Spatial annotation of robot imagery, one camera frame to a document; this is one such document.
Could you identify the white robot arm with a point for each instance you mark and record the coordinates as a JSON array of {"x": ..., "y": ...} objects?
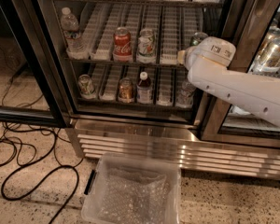
[{"x": 207, "y": 65}]

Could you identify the white green soda can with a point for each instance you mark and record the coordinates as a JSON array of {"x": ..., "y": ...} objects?
[{"x": 146, "y": 46}]

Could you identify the clear water bottle bottom shelf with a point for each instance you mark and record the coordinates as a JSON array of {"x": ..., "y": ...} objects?
[{"x": 184, "y": 98}]

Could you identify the clear water bottle shelf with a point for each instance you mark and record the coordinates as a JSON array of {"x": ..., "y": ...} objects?
[
  {"x": 184, "y": 98},
  {"x": 76, "y": 48}
]

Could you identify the red cola can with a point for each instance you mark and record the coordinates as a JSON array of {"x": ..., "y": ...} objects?
[{"x": 122, "y": 45}]

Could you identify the orange brown can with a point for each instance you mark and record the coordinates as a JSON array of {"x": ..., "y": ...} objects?
[{"x": 126, "y": 90}]

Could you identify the stainless steel fridge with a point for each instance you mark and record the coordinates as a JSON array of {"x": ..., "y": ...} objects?
[{"x": 160, "y": 130}]

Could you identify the closed right fridge door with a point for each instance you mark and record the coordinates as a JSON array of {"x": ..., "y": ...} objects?
[{"x": 246, "y": 25}]

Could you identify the silver can behind glass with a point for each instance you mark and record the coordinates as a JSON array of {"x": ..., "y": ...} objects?
[
  {"x": 273, "y": 33},
  {"x": 268, "y": 61}
]

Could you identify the silver can bottom left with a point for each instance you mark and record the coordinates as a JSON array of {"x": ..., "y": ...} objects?
[{"x": 86, "y": 86}]

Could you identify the clear water bottle middle shelf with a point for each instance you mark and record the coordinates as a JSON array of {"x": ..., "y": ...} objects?
[{"x": 76, "y": 48}]

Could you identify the open glass fridge door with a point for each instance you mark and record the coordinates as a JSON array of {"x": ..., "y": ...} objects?
[{"x": 30, "y": 91}]

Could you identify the dark juice bottle white cap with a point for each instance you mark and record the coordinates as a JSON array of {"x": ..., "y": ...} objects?
[{"x": 144, "y": 89}]

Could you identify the clear plastic bin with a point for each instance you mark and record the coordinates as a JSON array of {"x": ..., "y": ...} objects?
[{"x": 97, "y": 190}]

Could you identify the bubble wrap sheet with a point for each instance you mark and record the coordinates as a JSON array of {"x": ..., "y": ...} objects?
[{"x": 134, "y": 197}]

